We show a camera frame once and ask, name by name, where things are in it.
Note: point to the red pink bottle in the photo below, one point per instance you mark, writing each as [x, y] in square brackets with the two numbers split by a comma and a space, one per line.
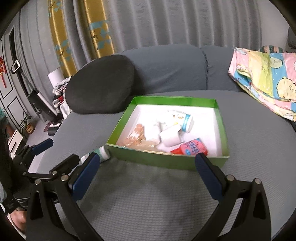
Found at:
[191, 148]

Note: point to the amber hair clip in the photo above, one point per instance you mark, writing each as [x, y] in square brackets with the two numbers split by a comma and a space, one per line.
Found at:
[137, 138]

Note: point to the black tripod stand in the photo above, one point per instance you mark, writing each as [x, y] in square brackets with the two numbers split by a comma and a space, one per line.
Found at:
[34, 96]

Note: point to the white bottle green label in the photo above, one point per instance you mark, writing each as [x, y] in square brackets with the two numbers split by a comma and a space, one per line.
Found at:
[102, 152]

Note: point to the white bottle blue cap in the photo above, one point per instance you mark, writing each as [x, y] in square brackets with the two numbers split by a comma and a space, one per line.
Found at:
[183, 120]

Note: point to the colourful cartoon blanket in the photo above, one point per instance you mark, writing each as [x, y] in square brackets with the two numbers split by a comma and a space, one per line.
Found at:
[267, 77]

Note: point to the white drawer cabinet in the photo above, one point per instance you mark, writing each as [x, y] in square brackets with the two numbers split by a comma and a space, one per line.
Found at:
[14, 143]

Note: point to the small potted plant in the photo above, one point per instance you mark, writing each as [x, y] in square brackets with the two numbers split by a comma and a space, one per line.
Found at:
[26, 126]

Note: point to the white tube bottle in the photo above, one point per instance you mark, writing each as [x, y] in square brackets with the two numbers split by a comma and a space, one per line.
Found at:
[151, 133]

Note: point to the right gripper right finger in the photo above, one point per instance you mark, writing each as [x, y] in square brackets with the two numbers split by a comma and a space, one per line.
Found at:
[224, 189]

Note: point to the black round cushion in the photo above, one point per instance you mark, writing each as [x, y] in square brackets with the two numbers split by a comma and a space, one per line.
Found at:
[103, 85]

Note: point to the red door ornament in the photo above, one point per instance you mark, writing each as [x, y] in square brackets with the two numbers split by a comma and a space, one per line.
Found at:
[2, 71]

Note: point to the white plastic cup holder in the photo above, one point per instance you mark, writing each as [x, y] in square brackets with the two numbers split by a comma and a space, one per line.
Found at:
[170, 135]

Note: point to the grey and gold curtain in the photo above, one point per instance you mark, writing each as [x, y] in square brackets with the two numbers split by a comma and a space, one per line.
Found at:
[65, 35]

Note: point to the green cardboard box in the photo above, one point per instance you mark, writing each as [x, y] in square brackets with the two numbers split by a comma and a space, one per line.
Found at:
[208, 126]

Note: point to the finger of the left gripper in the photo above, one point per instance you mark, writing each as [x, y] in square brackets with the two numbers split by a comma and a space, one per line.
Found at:
[40, 146]
[66, 166]

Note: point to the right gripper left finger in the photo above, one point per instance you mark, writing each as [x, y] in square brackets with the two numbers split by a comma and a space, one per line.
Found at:
[72, 190]

